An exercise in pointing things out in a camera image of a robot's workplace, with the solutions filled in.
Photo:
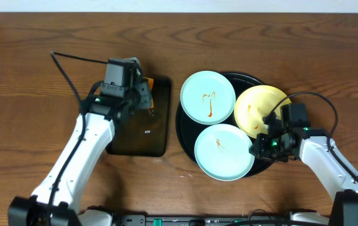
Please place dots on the black rectangular water tray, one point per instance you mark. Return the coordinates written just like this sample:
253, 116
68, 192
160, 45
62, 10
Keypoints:
145, 133

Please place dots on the light blue plate with sauce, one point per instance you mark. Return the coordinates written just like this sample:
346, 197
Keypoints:
207, 97

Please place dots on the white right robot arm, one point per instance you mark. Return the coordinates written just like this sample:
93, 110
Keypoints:
295, 138

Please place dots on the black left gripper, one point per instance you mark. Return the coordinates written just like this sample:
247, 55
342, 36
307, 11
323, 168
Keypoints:
147, 96

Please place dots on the orange sponge with green scourer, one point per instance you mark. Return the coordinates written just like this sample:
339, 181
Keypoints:
150, 84

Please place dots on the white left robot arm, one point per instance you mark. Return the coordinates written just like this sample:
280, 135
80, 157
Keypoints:
56, 200

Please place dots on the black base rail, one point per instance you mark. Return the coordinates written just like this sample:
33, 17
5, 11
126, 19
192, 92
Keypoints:
182, 220

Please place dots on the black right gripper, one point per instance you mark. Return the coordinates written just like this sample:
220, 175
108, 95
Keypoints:
259, 149

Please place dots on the yellow plate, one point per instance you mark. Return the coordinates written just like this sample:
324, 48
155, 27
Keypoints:
253, 105

